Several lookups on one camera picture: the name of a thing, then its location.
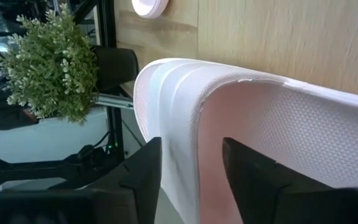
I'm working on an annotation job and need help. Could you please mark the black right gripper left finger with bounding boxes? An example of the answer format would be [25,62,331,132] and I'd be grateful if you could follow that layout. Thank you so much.
[87,136,162,224]

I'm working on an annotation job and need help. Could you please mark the black metal rig frame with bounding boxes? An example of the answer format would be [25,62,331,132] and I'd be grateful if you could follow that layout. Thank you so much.
[70,0,127,162]

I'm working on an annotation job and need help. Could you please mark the pink rubber slide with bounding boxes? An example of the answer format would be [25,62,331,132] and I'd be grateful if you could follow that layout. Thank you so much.
[133,58,358,224]
[131,0,170,19]

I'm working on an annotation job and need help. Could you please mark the green potted plant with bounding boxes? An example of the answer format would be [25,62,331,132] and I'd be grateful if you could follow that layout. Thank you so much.
[0,2,140,125]

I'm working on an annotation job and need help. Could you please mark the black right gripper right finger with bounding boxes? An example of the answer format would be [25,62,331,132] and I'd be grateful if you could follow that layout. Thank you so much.
[223,137,334,224]

